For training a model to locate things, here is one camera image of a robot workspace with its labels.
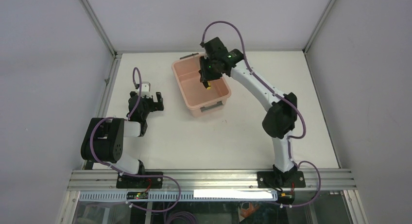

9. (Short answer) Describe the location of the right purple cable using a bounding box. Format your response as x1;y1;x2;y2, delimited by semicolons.
200;21;322;208

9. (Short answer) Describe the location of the right aluminium frame post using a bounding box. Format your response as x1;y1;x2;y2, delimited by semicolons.
303;0;337;55

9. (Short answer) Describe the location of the left aluminium frame post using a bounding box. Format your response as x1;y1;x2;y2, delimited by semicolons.
79;0;117;58

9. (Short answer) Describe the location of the black yellow screwdriver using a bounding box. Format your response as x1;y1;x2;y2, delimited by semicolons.
202;81;211;90

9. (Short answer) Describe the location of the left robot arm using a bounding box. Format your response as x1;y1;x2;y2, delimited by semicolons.
81;91;164;176

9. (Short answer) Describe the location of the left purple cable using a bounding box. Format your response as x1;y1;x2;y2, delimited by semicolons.
89;67;182;213

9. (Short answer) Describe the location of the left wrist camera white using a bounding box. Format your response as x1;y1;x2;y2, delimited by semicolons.
141;82;152;98

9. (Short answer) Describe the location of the aluminium frame post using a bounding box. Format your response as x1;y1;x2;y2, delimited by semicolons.
303;0;337;55
79;0;117;58

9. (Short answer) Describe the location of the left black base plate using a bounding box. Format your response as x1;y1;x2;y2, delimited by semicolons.
116;171;163;190

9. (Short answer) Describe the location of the aluminium mounting rail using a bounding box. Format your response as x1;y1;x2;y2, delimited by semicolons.
67;169;357;191

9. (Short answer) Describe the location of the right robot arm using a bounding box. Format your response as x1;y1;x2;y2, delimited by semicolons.
199;37;298;181

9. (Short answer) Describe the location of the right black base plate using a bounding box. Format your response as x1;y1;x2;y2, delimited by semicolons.
257;171;306;189

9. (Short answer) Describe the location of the pink plastic bin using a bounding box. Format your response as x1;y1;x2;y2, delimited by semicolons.
172;54;231;117

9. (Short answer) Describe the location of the purple cable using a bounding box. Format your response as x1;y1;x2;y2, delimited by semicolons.
200;21;322;208
89;67;182;213

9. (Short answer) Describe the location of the white slotted cable duct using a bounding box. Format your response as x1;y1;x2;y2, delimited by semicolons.
79;189;286;203

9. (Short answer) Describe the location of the orange object under table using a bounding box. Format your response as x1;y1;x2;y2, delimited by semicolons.
239;202;259;218

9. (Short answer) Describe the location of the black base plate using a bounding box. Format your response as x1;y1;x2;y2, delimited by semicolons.
257;171;306;189
116;171;163;190

